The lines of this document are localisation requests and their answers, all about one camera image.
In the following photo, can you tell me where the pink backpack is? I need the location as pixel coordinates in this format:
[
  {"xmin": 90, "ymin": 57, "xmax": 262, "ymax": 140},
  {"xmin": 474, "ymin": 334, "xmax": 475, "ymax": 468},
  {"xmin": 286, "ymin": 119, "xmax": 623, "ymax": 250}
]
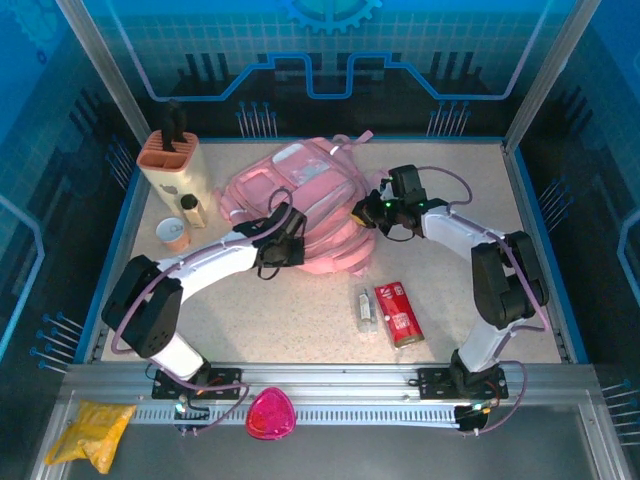
[{"xmin": 212, "ymin": 130, "xmax": 377, "ymax": 276}]

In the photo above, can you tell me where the orange cup white inside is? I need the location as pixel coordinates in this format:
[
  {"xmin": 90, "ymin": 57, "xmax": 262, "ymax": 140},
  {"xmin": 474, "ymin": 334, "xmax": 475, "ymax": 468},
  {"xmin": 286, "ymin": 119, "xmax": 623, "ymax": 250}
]
[{"xmin": 155, "ymin": 216, "xmax": 192, "ymax": 253}]

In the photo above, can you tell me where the aluminium side rail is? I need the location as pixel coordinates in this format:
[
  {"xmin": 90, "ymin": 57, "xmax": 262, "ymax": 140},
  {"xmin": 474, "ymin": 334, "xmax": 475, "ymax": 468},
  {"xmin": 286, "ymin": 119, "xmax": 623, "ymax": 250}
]
[
  {"xmin": 502, "ymin": 142, "xmax": 576, "ymax": 364},
  {"xmin": 82, "ymin": 169, "xmax": 151, "ymax": 364}
]

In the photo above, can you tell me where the yellow plastic bag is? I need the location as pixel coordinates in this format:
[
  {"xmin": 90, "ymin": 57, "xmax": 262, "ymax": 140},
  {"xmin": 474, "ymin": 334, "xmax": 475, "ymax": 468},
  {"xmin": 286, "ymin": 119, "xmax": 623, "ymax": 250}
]
[{"xmin": 44, "ymin": 398, "xmax": 137, "ymax": 475}]

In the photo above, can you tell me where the aluminium frame post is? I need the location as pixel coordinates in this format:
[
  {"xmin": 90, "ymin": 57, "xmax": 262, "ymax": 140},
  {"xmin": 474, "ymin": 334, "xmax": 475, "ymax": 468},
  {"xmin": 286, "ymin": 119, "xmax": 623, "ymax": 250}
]
[
  {"xmin": 502, "ymin": 0, "xmax": 601, "ymax": 151},
  {"xmin": 54, "ymin": 0, "xmax": 154, "ymax": 146}
]

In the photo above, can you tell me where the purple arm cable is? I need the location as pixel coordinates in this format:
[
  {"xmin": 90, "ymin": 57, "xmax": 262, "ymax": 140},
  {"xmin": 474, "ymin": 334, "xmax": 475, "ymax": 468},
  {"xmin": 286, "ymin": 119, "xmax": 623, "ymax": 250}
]
[
  {"xmin": 417, "ymin": 165, "xmax": 551, "ymax": 437},
  {"xmin": 109, "ymin": 187, "xmax": 296, "ymax": 437}
]

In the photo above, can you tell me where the aluminium front rail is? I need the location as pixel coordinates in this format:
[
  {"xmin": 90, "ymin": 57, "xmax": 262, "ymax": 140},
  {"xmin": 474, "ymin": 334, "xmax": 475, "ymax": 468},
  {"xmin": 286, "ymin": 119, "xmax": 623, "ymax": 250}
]
[{"xmin": 62, "ymin": 362, "xmax": 599, "ymax": 407}]

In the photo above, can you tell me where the red tissue pack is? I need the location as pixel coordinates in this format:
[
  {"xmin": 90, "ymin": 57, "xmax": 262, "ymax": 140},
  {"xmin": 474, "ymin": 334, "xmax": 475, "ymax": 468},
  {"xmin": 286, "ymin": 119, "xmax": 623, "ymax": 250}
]
[{"xmin": 372, "ymin": 280, "xmax": 427, "ymax": 351}]

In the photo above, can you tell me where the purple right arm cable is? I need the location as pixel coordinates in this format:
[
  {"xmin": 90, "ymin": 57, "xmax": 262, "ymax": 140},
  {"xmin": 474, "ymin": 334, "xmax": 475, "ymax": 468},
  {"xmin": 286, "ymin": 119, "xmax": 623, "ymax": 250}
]
[{"xmin": 417, "ymin": 165, "xmax": 551, "ymax": 437}]

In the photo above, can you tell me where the small beige bottle black cap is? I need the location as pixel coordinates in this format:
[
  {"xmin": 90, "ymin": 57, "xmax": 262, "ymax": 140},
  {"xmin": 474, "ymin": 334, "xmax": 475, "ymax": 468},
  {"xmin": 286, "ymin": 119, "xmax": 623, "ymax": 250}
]
[{"xmin": 178, "ymin": 193, "xmax": 208, "ymax": 230}]

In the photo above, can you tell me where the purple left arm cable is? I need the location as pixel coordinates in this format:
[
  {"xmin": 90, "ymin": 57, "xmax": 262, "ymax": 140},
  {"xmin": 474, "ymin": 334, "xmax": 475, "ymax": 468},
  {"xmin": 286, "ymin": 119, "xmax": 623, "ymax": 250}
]
[{"xmin": 109, "ymin": 187, "xmax": 296, "ymax": 437}]

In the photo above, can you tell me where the pink rounded triangular pouch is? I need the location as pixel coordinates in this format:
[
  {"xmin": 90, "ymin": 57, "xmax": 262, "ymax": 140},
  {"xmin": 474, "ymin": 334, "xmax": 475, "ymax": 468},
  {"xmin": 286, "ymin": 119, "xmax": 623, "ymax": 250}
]
[{"xmin": 244, "ymin": 386, "xmax": 298, "ymax": 441}]

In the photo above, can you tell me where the beige knife block orange top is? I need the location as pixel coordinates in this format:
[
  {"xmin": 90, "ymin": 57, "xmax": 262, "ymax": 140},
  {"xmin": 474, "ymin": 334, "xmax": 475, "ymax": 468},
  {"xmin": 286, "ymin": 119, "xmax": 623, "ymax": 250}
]
[{"xmin": 136, "ymin": 128, "xmax": 216, "ymax": 216}]

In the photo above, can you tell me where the slotted metal cable duct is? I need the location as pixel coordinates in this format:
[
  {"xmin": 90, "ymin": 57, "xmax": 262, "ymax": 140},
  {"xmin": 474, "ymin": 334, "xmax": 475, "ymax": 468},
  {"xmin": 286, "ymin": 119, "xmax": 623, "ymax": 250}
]
[{"xmin": 133, "ymin": 403, "xmax": 461, "ymax": 427}]

